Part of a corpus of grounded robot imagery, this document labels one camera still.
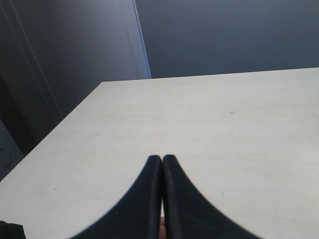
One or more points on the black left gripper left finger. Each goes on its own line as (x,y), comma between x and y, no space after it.
(137,214)

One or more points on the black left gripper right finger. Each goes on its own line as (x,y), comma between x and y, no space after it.
(188,215)

